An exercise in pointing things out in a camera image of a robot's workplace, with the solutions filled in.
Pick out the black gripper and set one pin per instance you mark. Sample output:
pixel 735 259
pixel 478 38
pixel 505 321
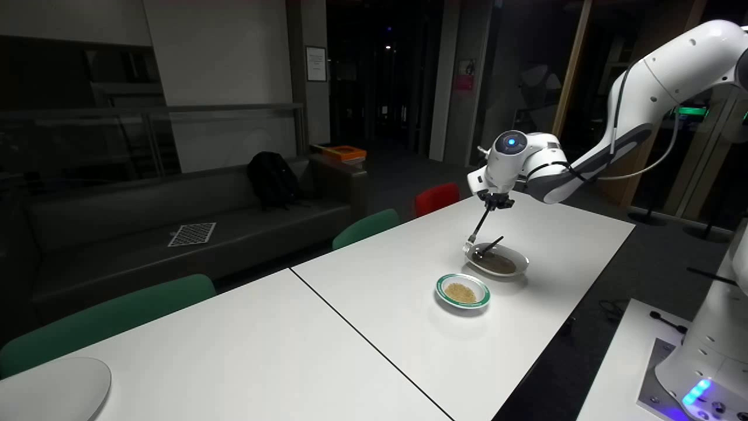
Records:
pixel 495 200

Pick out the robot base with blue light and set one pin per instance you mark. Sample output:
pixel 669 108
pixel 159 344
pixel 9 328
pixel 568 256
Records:
pixel 706 373

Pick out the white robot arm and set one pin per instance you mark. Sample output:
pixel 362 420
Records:
pixel 704 57

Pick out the white oval bowl with grains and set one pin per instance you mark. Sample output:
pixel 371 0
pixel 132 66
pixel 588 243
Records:
pixel 498 262

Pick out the green rimmed round bowl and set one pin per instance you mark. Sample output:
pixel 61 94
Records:
pixel 462 292

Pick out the metal spoon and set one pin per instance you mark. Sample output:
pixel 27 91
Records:
pixel 486 245

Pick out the red chair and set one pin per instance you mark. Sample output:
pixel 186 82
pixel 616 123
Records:
pixel 435 196

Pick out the green chair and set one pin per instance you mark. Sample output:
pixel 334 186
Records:
pixel 368 228
pixel 102 321

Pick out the orange lidded bin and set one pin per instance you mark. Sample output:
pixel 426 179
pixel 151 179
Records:
pixel 343 152

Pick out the black dumbbell shaped tool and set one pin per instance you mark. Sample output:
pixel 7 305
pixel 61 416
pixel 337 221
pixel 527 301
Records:
pixel 678 328

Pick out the black backpack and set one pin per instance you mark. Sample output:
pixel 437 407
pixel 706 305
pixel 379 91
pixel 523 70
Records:
pixel 272 181

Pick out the paper on sofa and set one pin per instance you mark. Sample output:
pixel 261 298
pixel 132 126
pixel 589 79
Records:
pixel 193 234

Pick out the dark grey sofa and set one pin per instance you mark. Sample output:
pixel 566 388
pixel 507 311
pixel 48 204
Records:
pixel 75 249

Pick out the white plate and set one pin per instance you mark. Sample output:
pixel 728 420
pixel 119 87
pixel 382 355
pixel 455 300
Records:
pixel 71 388

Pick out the framed wall notice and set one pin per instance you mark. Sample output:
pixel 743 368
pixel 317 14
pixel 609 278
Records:
pixel 317 63

